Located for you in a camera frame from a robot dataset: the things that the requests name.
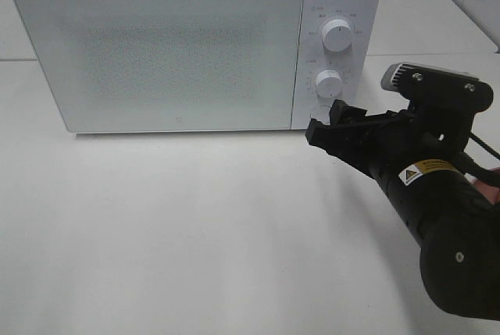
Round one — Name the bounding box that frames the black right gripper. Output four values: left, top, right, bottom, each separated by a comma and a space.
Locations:
305, 99, 475, 179

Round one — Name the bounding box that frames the round white door-release button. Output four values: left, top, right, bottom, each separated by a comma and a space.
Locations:
310, 105, 330, 124

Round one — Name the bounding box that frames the white microwave door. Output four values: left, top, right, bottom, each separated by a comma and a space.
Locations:
14, 0, 302, 133

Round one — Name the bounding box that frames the pink round plate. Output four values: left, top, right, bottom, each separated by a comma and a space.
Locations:
471, 173, 499, 205

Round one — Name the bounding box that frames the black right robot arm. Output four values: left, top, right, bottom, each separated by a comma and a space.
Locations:
305, 100, 499, 320

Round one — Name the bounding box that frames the lower white timer knob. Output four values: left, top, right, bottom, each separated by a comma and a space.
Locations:
315, 69, 344, 98

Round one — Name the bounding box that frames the upper white power knob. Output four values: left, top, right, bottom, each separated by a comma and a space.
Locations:
320, 17, 352, 52

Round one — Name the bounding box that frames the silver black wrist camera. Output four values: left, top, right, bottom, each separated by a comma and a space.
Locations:
380, 62, 494, 115

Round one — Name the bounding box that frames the black camera cable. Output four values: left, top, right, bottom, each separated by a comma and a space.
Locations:
456, 131, 500, 187

